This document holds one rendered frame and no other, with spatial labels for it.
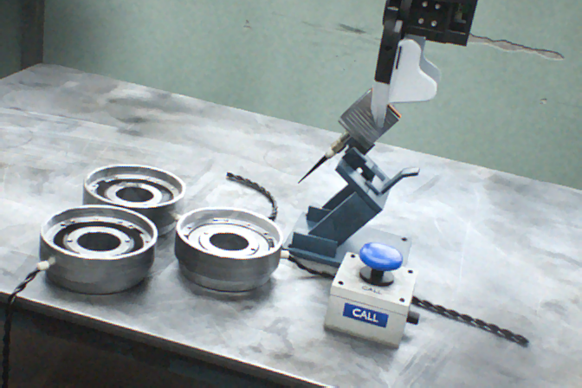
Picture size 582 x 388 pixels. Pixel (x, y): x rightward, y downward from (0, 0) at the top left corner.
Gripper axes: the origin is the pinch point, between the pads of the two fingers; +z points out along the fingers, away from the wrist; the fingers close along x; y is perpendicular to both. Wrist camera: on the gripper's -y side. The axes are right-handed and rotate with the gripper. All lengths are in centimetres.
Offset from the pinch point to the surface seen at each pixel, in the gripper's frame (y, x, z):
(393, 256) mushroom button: 5.3, -13.9, 8.9
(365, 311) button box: 4.0, -16.6, 13.4
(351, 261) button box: 1.4, -11.2, 11.7
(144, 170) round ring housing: -23.8, -1.0, 12.4
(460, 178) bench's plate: 10.4, 28.4, 16.2
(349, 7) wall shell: -26, 150, 21
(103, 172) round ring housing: -27.3, -3.8, 12.5
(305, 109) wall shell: -34, 150, 52
